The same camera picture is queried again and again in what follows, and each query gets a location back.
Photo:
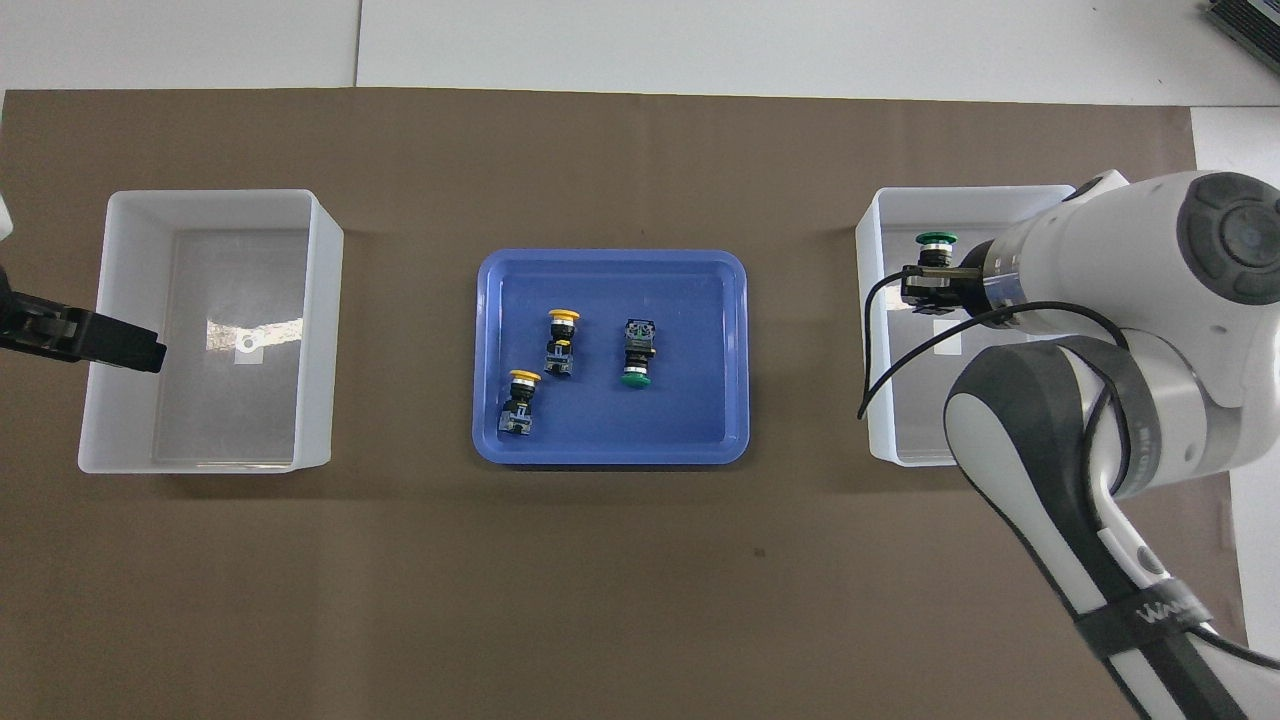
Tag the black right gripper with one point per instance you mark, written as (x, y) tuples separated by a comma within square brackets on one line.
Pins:
[(975, 285)]

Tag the grey ribbed device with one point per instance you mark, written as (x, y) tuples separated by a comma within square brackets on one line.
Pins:
[(1250, 25)]

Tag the brown paper table mat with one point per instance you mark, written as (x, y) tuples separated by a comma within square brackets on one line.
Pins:
[(640, 600)]

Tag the white paper sticker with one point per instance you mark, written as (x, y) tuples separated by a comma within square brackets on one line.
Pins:
[(952, 350)]

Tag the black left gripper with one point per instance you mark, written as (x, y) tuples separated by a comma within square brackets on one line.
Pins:
[(30, 325)]

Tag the green push button switch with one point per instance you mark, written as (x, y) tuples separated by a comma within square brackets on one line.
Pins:
[(936, 238), (637, 350)]

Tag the yellow push button switch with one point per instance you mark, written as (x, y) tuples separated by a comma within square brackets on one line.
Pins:
[(519, 405), (562, 350)]

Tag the blue plastic tray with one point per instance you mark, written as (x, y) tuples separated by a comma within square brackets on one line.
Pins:
[(600, 290)]

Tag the translucent white plastic box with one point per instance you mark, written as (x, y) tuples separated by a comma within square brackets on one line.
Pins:
[(240, 410), (920, 425)]

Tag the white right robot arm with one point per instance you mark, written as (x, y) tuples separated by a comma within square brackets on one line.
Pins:
[(1100, 250)]

